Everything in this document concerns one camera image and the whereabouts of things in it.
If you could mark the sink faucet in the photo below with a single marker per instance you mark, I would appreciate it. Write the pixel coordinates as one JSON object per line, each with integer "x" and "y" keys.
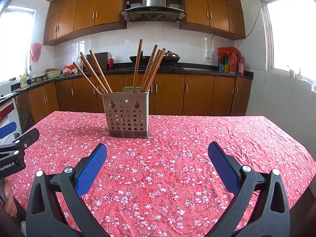
{"x": 31, "y": 75}

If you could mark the black wok right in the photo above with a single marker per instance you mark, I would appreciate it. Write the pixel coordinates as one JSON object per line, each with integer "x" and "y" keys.
{"x": 169, "y": 59}

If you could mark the red bottle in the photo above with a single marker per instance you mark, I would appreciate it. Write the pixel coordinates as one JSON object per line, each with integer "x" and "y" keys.
{"x": 111, "y": 62}

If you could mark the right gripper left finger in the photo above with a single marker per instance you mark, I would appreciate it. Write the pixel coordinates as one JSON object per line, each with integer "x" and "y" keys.
{"x": 44, "y": 213}

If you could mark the red floral tablecloth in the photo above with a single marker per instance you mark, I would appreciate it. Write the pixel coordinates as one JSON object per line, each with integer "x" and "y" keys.
{"x": 164, "y": 185}

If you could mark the perforated steel chopstick holder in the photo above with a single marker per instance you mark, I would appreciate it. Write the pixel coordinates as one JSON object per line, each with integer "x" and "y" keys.
{"x": 127, "y": 114}

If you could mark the red white bag on counter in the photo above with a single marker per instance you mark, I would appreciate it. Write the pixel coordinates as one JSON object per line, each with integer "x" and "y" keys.
{"x": 70, "y": 69}

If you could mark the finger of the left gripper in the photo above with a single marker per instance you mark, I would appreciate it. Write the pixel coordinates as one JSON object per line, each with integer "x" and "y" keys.
{"x": 7, "y": 129}

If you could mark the yellow detergent bottle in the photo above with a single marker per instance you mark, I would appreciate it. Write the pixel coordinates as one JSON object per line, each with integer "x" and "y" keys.
{"x": 23, "y": 81}

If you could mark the dark cutting board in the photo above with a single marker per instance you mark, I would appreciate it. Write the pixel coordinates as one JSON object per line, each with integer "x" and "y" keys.
{"x": 102, "y": 59}

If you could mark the black wok left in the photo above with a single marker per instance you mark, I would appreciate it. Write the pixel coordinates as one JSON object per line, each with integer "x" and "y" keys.
{"x": 143, "y": 61}

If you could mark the brown kitchen cabinets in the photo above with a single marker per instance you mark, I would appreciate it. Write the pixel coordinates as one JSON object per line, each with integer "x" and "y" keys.
{"x": 170, "y": 94}
{"x": 70, "y": 19}

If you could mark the green basin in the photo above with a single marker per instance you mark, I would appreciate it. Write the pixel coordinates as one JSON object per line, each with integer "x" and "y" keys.
{"x": 53, "y": 73}

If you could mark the person's left hand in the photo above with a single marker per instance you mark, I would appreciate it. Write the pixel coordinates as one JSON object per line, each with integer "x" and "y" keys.
{"x": 10, "y": 205}

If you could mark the brown lower kitchen cabinets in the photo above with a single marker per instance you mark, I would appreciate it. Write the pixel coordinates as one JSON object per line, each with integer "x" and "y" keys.
{"x": 170, "y": 94}

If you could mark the brown upper kitchen cabinets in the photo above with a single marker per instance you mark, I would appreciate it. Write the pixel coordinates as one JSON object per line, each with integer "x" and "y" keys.
{"x": 70, "y": 19}

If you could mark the red plastic bag on wall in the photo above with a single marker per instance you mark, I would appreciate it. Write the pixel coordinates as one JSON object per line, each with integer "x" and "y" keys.
{"x": 35, "y": 51}

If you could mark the black wok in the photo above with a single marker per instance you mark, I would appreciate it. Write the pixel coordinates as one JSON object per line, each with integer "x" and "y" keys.
{"x": 169, "y": 59}
{"x": 143, "y": 61}

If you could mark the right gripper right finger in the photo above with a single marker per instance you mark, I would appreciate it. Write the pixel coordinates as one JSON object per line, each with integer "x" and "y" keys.
{"x": 270, "y": 216}

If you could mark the steel range hood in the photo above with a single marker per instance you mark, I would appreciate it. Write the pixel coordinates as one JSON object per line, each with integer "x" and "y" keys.
{"x": 153, "y": 10}

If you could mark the red bags on counter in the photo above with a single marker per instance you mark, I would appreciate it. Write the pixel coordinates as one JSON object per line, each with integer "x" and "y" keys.
{"x": 230, "y": 60}

